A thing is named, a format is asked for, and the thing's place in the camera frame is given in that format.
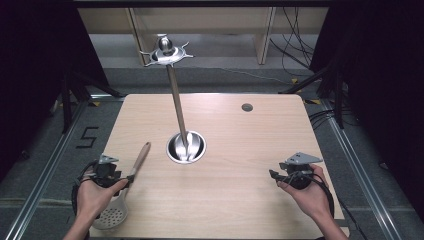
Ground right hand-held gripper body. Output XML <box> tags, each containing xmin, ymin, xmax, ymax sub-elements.
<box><xmin>278</xmin><ymin>151</ymin><xmax>324</xmax><ymax>191</ymax></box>

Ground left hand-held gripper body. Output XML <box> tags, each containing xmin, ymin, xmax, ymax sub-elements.
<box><xmin>94</xmin><ymin>153</ymin><xmax>123</xmax><ymax>188</ymax></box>

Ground slotted spoon with wooden handle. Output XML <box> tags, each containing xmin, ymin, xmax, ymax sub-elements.
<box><xmin>92</xmin><ymin>141</ymin><xmax>152</xmax><ymax>231</ymax></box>

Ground steel utensil holder stand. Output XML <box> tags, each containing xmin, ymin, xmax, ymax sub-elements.
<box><xmin>139</xmin><ymin>33</ymin><xmax>208</xmax><ymax>165</ymax></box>

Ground person's left hand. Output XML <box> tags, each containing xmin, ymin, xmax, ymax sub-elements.
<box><xmin>75</xmin><ymin>170</ymin><xmax>130</xmax><ymax>221</ymax></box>

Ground person's right hand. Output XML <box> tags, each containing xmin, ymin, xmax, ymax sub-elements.
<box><xmin>276</xmin><ymin>164</ymin><xmax>332</xmax><ymax>221</ymax></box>

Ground black metal stand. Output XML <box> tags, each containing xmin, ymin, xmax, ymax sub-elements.
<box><xmin>279</xmin><ymin>62</ymin><xmax>346</xmax><ymax>130</ymax></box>
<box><xmin>60</xmin><ymin>70</ymin><xmax>125</xmax><ymax>135</ymax></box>

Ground dark curtain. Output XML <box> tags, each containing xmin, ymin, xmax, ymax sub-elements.
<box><xmin>309</xmin><ymin>0</ymin><xmax>424</xmax><ymax>221</ymax></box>
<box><xmin>0</xmin><ymin>0</ymin><xmax>111</xmax><ymax>183</ymax></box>

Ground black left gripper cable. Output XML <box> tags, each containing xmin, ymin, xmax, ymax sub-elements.
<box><xmin>70</xmin><ymin>159</ymin><xmax>101</xmax><ymax>218</ymax></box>

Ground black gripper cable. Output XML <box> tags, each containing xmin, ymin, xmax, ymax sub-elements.
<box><xmin>293</xmin><ymin>171</ymin><xmax>368</xmax><ymax>240</ymax></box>
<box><xmin>70</xmin><ymin>159</ymin><xmax>101</xmax><ymax>218</ymax></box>

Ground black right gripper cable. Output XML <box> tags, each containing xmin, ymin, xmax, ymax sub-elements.
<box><xmin>293</xmin><ymin>171</ymin><xmax>368</xmax><ymax>240</ymax></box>

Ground aluminium floor rail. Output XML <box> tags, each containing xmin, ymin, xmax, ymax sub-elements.
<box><xmin>319</xmin><ymin>99</ymin><xmax>402</xmax><ymax>240</ymax></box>
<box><xmin>3</xmin><ymin>98</ymin><xmax>88</xmax><ymax>240</ymax></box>

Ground black floor cables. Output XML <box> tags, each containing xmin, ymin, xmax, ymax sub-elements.
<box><xmin>307</xmin><ymin>107</ymin><xmax>338</xmax><ymax>130</ymax></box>

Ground black hanging cables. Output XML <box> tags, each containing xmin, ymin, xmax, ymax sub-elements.
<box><xmin>269</xmin><ymin>7</ymin><xmax>322</xmax><ymax>78</ymax></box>

